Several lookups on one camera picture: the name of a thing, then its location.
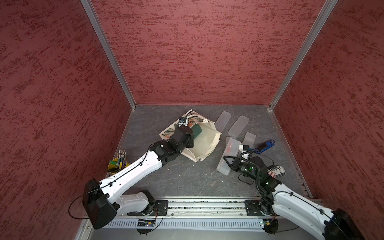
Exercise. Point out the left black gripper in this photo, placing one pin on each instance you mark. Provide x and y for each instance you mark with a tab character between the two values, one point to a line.
190	144

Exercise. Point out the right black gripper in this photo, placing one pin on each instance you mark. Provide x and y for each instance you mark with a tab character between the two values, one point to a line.
235	163

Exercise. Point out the dark green pencil case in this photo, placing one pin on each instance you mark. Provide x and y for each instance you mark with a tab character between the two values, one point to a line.
197	130

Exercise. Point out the cream canvas tote bag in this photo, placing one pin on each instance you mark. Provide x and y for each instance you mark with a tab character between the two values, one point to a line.
204	144

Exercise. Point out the frosted translucent pencil case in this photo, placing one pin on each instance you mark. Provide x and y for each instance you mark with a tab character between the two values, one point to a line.
238	126

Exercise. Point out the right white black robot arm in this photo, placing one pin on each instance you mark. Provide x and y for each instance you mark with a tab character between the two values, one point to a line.
277	199

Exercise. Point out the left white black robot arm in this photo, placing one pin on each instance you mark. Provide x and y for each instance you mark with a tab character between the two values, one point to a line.
104	200

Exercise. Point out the yellow pencil cup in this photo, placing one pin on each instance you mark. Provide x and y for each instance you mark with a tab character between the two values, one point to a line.
119	163

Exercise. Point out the blue black stapler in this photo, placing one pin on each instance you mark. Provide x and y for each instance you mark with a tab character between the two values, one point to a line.
264	146

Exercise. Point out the red white striped sock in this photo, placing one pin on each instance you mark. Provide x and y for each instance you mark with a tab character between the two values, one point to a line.
276	171

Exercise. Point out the right small circuit board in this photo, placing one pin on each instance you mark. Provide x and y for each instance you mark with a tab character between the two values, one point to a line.
266	223

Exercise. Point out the small circuit board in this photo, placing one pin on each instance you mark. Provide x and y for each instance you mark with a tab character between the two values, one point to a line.
146	223
266	223

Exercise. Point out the left small circuit board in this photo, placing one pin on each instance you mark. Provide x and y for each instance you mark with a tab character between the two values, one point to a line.
146	223

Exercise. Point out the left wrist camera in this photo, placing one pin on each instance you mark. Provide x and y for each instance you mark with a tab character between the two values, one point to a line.
183	121

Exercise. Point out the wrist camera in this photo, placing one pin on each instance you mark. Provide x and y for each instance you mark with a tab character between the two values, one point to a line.
183	121
244	151

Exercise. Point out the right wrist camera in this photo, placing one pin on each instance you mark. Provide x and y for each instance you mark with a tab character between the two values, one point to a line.
244	151

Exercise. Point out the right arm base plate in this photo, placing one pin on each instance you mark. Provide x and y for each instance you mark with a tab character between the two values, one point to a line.
258	208

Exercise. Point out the aluminium front rail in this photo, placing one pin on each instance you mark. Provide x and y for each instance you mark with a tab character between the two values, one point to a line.
211	206

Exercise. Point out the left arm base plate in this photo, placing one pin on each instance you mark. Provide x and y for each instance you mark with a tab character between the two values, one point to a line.
159	207

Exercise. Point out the left aluminium corner post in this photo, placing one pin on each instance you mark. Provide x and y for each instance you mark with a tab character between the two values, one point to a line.
96	24

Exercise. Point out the aluminium corner post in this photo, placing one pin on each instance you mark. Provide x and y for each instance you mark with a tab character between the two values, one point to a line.
317	26
96	24

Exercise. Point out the right aluminium corner post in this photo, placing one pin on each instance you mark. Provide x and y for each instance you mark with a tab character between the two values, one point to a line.
317	26

